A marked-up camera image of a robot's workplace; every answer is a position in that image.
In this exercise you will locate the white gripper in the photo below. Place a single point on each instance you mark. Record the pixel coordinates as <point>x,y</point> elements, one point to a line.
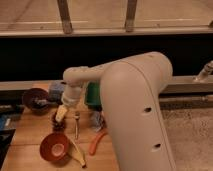
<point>70,98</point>

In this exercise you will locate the dark purple grape bunch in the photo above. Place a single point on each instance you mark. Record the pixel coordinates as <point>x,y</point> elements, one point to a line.
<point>58,126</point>

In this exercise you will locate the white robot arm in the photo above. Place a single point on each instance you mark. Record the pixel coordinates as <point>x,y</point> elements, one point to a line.
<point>129,93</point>

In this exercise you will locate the green plastic tray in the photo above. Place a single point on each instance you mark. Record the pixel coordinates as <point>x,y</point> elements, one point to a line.
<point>92,96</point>

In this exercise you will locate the silver fork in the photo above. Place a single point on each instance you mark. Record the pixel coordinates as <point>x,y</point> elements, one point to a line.
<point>77,118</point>

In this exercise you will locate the blue sponge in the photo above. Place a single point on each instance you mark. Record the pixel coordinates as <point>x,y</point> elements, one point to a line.
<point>55,91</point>

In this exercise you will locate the dark purple bowl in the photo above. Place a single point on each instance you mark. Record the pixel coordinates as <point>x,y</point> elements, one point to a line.
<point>30,95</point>

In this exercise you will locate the red-brown bowl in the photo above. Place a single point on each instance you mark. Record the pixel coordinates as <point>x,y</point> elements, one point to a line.
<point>54,147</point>

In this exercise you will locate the yellow banana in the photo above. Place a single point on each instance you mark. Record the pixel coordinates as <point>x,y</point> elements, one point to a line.
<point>77,153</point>

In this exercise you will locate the orange carrot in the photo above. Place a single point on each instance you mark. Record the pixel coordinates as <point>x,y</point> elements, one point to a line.
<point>94,143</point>

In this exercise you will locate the black-handled utensil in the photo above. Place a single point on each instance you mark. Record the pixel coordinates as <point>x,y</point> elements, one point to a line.
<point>40,103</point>

